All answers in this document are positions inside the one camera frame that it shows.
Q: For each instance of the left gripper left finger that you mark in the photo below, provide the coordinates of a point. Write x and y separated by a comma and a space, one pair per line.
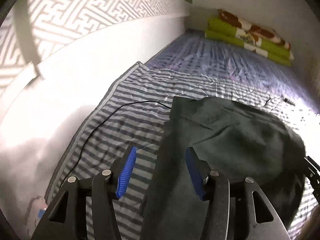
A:
65, 217

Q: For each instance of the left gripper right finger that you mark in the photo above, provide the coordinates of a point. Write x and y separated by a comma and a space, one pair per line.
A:
240, 211

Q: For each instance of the finger of the black right gripper edge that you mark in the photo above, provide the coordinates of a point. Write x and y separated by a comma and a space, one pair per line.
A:
311, 171

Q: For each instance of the dark grey trousers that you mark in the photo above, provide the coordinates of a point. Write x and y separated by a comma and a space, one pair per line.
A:
239, 141

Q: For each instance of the white power strip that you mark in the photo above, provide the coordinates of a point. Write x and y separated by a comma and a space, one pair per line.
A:
35, 212

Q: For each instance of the striped blue grey bedspread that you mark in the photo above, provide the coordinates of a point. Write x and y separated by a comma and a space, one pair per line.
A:
137, 105

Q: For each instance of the folded green floral blanket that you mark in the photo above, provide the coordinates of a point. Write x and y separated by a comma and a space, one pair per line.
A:
231, 29

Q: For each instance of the black white vertical pole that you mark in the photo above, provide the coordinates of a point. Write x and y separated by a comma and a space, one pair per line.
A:
25, 36

